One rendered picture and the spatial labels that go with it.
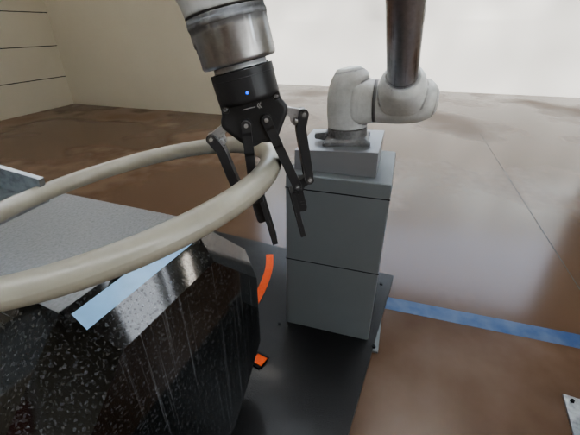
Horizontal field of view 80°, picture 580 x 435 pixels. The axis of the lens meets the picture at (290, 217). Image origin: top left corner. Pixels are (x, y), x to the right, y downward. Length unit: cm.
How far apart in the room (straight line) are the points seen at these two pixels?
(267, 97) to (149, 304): 50
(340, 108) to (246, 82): 96
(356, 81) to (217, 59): 97
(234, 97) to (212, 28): 7
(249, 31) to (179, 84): 602
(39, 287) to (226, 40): 29
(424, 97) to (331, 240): 62
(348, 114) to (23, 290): 117
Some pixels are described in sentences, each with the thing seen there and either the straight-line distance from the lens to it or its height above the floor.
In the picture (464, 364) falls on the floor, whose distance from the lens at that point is 181.
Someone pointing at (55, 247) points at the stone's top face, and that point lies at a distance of 92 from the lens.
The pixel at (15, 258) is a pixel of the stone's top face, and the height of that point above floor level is 87.
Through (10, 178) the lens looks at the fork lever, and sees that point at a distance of 80.
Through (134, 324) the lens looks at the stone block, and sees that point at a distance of 75.
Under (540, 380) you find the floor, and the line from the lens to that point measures 191.
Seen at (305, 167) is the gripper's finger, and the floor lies 113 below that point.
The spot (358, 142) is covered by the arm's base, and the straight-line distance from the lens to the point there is 137.
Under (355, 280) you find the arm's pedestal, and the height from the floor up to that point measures 35.
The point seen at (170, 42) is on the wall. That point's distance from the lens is 640.
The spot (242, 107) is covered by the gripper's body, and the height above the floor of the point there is 121.
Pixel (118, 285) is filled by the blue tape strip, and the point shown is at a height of 85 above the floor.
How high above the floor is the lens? 129
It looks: 29 degrees down
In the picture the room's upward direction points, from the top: straight up
